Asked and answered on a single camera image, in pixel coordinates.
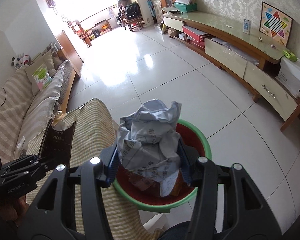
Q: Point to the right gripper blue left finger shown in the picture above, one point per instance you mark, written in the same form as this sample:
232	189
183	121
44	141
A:
70	204

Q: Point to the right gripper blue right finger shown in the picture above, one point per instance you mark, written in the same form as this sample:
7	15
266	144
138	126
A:
228	203

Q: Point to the black torn snack packet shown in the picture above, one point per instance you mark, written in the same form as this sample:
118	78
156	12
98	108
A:
56	144

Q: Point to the grey paper ball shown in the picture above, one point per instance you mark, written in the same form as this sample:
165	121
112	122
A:
148	141

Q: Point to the person left hand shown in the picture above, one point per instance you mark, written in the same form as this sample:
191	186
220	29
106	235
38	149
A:
14	211

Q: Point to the black remote control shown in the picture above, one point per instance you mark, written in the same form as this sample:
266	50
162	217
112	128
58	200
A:
23	153

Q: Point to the striped beige sofa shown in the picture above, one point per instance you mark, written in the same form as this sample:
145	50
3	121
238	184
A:
23	114

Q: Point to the red bin with green rim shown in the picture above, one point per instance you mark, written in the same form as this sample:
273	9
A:
149	199

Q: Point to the green white package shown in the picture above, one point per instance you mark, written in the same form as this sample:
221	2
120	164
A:
41	77

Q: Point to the cow plush toy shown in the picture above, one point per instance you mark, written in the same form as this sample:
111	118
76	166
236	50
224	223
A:
19	61

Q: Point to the beige sofa pillow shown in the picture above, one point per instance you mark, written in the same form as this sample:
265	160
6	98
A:
47	59

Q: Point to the white cardboard box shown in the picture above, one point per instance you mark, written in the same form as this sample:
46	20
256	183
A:
289	76

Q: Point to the wooden TV cabinet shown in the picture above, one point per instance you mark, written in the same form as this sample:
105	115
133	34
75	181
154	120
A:
253	60

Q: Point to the green small box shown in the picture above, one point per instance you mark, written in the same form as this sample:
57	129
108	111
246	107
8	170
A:
290	55

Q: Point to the red flat box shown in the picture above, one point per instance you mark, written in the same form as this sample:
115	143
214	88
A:
194	33

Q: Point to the small blue white card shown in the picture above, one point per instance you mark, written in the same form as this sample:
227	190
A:
246	26

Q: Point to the chinese checkers board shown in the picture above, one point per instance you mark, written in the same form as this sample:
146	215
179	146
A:
275	24

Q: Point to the wooden chair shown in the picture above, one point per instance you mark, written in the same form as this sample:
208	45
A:
133	24

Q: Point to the black backpack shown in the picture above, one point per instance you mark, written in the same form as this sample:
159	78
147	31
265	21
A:
133	11

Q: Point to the green box with papers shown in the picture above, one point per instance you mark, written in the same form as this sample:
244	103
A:
186	5

